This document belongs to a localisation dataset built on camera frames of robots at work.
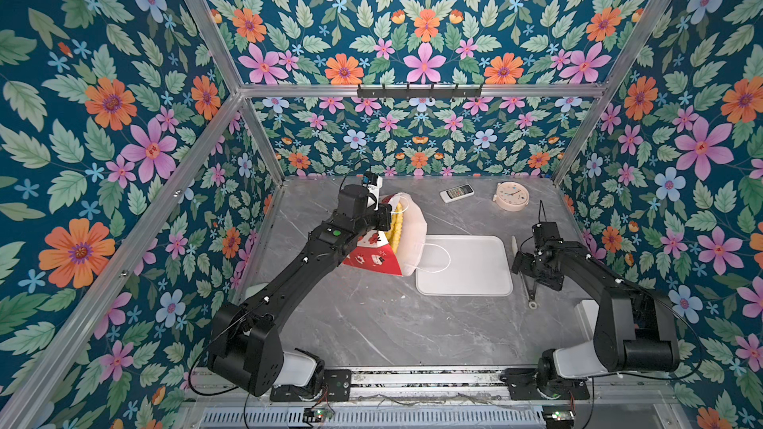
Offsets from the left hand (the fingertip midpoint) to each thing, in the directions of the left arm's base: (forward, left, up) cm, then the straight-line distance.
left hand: (396, 199), depth 78 cm
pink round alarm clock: (+19, -44, -24) cm, 54 cm away
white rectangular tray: (-6, -24, -29) cm, 38 cm away
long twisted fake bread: (-2, +1, -15) cm, 15 cm away
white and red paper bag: (-10, +7, -10) cm, 16 cm away
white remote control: (+24, -25, -26) cm, 43 cm away
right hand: (-12, -41, -24) cm, 49 cm away
